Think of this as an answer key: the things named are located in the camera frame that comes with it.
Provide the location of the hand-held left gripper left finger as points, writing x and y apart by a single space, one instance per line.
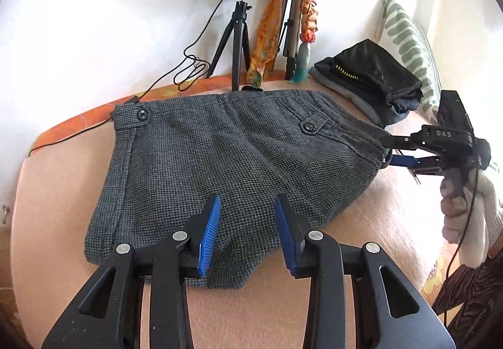
208 231

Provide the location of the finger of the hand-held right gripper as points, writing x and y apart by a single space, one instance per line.
399 142
408 161

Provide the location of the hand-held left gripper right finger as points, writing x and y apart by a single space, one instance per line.
283 231

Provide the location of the grey houndstooth pants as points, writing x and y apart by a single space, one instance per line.
196 144

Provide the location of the person's right hand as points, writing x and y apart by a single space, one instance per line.
471 223

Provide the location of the grey folded garment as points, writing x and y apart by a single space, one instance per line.
353 97

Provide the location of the black garment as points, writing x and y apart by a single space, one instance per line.
365 66

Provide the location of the green leaf pillow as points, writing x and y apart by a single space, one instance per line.
408 38

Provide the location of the yellow floral sheet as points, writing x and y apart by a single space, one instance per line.
432 280

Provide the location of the teal tassel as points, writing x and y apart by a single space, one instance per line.
301 62

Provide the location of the orange fabric bundle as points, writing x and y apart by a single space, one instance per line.
309 15

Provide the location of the grey folded tripod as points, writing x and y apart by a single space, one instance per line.
292 19

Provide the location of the orange patterned scarf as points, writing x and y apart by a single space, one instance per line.
263 42

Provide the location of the black tripod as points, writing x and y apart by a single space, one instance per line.
239 42

